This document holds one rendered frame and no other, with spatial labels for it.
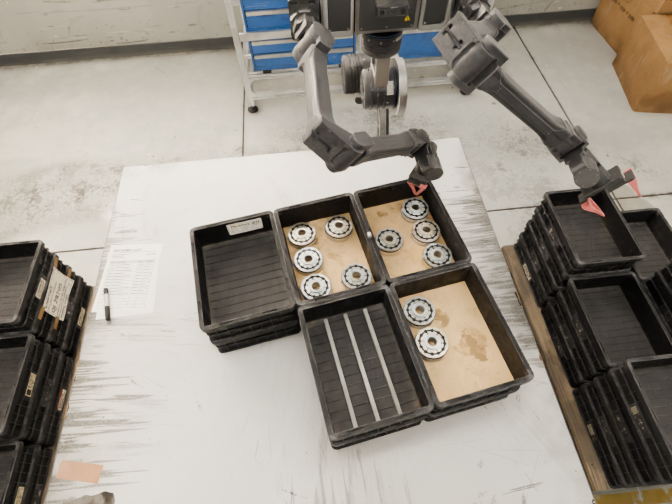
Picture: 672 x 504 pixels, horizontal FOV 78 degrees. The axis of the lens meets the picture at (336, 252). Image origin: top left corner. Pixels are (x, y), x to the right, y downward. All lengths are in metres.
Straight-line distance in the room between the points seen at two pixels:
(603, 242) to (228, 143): 2.41
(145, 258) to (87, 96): 2.43
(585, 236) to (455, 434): 1.20
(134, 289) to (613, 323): 2.01
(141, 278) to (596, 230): 2.02
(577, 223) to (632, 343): 0.57
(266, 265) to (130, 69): 2.97
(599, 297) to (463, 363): 1.01
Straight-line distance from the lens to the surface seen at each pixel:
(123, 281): 1.82
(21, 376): 2.14
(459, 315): 1.45
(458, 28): 1.03
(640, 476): 2.04
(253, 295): 1.47
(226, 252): 1.58
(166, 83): 3.93
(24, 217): 3.37
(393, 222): 1.61
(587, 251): 2.22
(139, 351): 1.66
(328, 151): 1.01
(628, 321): 2.25
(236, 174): 2.00
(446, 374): 1.37
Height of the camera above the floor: 2.12
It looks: 58 degrees down
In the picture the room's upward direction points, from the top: 2 degrees counter-clockwise
